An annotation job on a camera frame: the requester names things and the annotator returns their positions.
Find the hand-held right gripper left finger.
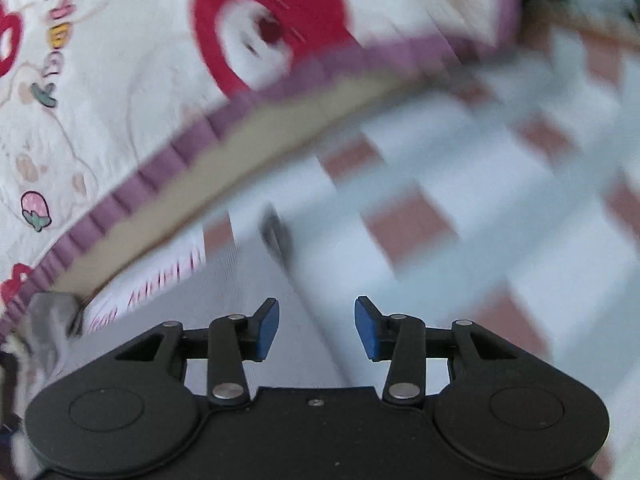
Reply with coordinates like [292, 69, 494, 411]
[115, 297, 280, 406]

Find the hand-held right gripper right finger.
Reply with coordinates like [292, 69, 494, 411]
[354, 296, 526, 403]

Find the grey knit garment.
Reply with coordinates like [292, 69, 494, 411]
[50, 205, 381, 401]

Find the beige bed base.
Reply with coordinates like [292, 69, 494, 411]
[50, 55, 501, 296]

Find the checkered floor mat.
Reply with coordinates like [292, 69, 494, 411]
[80, 0, 640, 480]

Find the bear print quilt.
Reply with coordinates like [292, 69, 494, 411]
[0, 0, 523, 331]

